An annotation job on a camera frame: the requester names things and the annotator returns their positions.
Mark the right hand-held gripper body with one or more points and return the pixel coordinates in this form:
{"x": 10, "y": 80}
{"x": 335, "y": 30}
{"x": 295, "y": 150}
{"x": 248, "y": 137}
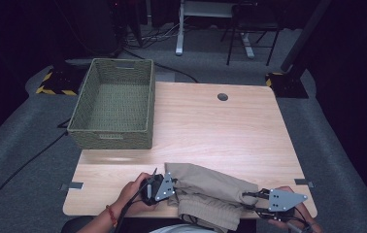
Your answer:
{"x": 283, "y": 200}

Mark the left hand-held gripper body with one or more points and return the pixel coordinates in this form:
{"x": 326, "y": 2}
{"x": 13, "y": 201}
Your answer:
{"x": 162, "y": 191}

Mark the beige shorts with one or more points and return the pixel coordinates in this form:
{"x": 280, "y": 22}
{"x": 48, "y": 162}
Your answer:
{"x": 210, "y": 194}

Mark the green woven basket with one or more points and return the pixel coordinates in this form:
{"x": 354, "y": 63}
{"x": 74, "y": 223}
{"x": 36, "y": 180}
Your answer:
{"x": 116, "y": 106}

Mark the person's right hand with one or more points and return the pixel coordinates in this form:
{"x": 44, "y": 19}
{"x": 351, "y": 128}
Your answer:
{"x": 301, "y": 214}

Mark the person's left hand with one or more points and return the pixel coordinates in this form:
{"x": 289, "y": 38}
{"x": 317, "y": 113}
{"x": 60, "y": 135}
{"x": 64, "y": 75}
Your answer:
{"x": 131, "y": 197}

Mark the grey tape piece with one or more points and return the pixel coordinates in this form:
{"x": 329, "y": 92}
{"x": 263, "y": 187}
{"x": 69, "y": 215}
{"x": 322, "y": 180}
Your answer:
{"x": 73, "y": 185}
{"x": 303, "y": 182}

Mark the person's white clothing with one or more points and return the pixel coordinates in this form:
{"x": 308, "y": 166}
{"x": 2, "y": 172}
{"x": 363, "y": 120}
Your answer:
{"x": 172, "y": 229}

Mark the dark round table grommet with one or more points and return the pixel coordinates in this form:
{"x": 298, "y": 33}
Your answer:
{"x": 222, "y": 97}

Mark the black yellow striped stand base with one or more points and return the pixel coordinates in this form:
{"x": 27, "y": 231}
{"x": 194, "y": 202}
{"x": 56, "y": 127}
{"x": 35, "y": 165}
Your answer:
{"x": 288, "y": 85}
{"x": 60, "y": 82}

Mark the black slanted stand pole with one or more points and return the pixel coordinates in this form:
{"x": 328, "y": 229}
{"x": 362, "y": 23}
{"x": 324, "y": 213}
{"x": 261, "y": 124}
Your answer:
{"x": 304, "y": 35}

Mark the black metal chair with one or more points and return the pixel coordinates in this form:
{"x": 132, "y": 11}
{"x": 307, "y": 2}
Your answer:
{"x": 252, "y": 22}

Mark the white desk frame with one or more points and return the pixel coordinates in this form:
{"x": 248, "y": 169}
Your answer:
{"x": 180, "y": 39}

